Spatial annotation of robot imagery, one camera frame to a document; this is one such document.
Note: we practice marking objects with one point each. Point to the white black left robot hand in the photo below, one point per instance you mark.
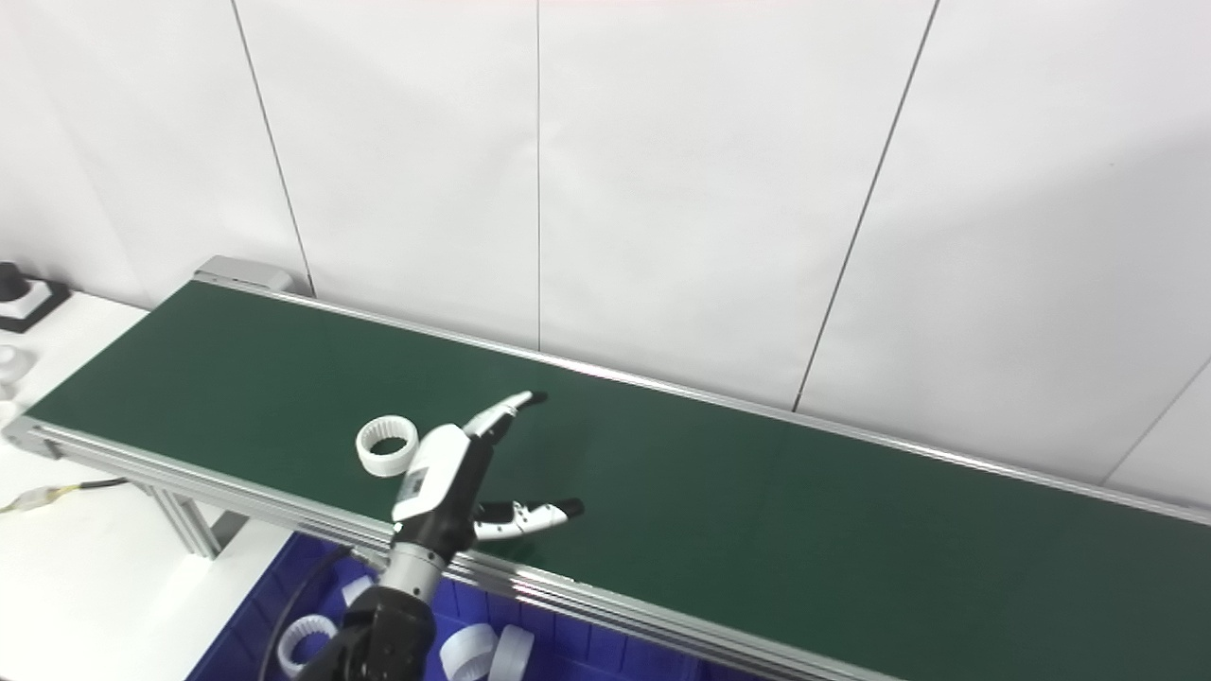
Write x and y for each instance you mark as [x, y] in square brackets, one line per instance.
[430, 473]

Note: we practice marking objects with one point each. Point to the white ribbed cylinder part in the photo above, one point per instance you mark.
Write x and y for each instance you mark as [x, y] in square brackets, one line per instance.
[357, 591]

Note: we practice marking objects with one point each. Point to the white cylindrical plastic part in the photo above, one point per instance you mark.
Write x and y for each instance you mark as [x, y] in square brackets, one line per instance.
[468, 653]
[516, 653]

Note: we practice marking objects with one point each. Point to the aluminium conveyor leg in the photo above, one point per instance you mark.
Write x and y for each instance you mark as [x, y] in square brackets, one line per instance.
[194, 530]

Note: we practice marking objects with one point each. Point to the blue plastic bin white parts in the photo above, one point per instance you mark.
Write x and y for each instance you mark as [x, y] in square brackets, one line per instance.
[236, 629]

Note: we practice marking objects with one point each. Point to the black and white fixture block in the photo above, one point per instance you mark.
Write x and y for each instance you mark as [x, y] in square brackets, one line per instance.
[19, 298]

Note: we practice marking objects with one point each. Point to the green conveyor belt aluminium frame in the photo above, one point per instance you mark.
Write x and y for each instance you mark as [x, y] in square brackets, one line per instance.
[757, 492]

